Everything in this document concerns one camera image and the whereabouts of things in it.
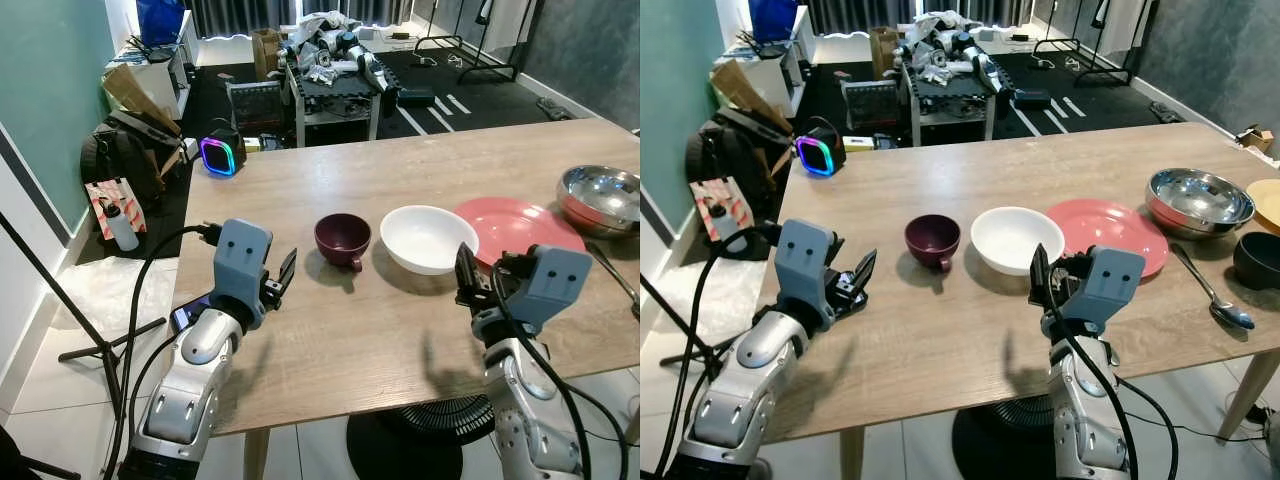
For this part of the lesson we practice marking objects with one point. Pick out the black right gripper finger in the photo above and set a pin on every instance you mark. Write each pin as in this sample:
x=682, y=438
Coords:
x=512, y=258
x=466, y=272
x=1078, y=258
x=1039, y=272

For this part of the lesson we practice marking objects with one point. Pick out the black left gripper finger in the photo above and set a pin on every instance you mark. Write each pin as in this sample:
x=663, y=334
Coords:
x=864, y=275
x=288, y=272
x=270, y=270
x=842, y=272

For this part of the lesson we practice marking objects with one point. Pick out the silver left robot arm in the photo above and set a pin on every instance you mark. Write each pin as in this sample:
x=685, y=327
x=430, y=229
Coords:
x=745, y=385
x=195, y=385

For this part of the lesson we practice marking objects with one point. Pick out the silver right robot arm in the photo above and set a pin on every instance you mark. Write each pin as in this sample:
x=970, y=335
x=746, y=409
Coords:
x=1085, y=420
x=525, y=410

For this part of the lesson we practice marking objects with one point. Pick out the pink plate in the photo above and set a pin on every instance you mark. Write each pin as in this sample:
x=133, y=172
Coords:
x=1105, y=222
x=520, y=225

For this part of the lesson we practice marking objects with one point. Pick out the white bowl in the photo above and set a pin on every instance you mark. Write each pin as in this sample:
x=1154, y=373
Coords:
x=1010, y=240
x=425, y=240

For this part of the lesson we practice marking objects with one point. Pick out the dark purple cup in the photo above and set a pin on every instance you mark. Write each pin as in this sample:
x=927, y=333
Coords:
x=932, y=241
x=342, y=240

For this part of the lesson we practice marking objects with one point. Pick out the wooden dining table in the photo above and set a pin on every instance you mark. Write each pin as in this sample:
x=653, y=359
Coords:
x=400, y=330
x=950, y=340

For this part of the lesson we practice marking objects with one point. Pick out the metal spoon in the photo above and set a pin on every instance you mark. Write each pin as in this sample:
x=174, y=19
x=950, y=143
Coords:
x=610, y=270
x=1205, y=285

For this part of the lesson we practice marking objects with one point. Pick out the stainless steel bowl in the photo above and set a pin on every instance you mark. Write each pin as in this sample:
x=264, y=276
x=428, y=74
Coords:
x=1198, y=198
x=600, y=195

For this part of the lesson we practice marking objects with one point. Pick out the yellow-green small box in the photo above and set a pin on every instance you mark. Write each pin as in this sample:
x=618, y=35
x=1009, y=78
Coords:
x=252, y=144
x=858, y=143

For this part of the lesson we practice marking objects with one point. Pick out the white water bottle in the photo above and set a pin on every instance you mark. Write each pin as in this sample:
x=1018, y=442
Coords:
x=722, y=225
x=122, y=230

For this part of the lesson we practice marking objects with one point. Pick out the black tripod stand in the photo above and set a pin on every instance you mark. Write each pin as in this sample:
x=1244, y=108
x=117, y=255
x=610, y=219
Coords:
x=690, y=330
x=85, y=345

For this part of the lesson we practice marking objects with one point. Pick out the red and white bag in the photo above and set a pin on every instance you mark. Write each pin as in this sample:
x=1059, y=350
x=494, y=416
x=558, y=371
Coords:
x=712, y=192
x=108, y=195

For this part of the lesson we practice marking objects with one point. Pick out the black power strip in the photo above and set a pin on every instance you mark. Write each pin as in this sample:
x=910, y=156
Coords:
x=1167, y=111
x=556, y=108

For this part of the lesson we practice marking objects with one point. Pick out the black backpack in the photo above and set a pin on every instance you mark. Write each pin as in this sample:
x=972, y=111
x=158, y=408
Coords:
x=125, y=160
x=735, y=155

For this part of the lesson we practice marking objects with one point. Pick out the black crate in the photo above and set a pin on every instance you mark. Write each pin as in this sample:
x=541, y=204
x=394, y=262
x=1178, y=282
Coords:
x=257, y=105
x=870, y=104

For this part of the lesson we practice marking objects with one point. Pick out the black box on floor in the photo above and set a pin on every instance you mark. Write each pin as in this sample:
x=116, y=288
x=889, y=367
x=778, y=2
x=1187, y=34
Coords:
x=1032, y=99
x=417, y=98

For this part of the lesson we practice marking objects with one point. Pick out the black bowl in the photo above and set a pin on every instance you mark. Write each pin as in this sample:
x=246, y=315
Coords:
x=1260, y=262

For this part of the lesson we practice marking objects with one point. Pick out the yellow plate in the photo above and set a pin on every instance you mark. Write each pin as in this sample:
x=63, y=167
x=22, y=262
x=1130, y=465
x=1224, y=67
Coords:
x=1268, y=205

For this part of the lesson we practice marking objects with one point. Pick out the cart with robot parts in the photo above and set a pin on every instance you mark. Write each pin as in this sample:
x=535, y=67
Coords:
x=335, y=80
x=950, y=80

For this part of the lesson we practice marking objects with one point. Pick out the black clothes rack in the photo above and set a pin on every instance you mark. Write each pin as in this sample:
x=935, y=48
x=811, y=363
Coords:
x=490, y=55
x=1105, y=55

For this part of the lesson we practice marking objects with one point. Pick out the brown cardboard piece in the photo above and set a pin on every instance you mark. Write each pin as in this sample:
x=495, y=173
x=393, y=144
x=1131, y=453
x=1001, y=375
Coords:
x=135, y=95
x=745, y=92

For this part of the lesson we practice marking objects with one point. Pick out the white cabinet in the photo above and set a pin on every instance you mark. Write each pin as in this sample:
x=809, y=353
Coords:
x=165, y=70
x=780, y=70

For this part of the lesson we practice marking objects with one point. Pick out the small cardboard box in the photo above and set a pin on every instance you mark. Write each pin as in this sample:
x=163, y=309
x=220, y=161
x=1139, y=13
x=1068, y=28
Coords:
x=1256, y=140

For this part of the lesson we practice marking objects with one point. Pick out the dark grey curtain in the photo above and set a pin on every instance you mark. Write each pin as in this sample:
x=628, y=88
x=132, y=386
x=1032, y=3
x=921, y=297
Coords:
x=235, y=15
x=860, y=14

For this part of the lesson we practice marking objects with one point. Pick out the blue bag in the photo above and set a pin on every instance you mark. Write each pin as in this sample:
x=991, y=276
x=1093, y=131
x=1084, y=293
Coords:
x=160, y=20
x=772, y=18

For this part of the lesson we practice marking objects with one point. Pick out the grey-blue left wrist camera mount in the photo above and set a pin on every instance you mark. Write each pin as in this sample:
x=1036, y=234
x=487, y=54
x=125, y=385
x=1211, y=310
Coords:
x=241, y=262
x=805, y=262

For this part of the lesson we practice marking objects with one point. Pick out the grey-blue wrist camera mount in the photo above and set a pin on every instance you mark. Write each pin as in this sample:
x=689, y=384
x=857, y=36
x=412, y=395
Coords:
x=805, y=262
x=241, y=262
x=1108, y=285
x=553, y=285

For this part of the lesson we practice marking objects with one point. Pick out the grey-blue right wrist camera mount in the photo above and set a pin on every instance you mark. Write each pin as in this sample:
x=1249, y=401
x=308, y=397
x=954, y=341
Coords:
x=1108, y=285
x=553, y=285

